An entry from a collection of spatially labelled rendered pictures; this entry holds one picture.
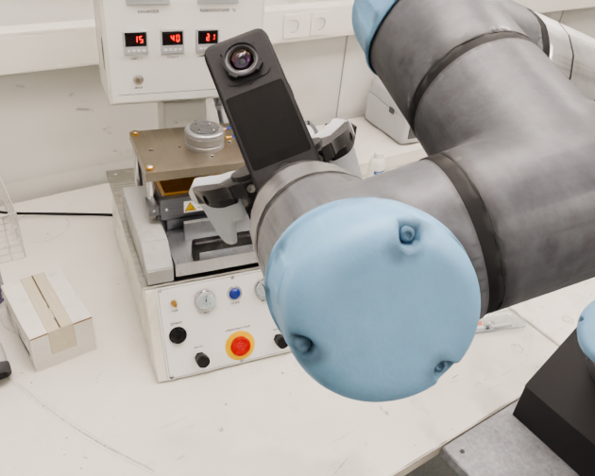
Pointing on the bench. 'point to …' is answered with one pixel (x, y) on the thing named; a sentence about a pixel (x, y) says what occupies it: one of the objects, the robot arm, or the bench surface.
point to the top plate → (186, 151)
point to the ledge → (403, 153)
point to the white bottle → (376, 163)
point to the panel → (214, 324)
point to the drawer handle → (217, 244)
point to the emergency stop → (240, 346)
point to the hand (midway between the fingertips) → (265, 151)
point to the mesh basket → (3, 219)
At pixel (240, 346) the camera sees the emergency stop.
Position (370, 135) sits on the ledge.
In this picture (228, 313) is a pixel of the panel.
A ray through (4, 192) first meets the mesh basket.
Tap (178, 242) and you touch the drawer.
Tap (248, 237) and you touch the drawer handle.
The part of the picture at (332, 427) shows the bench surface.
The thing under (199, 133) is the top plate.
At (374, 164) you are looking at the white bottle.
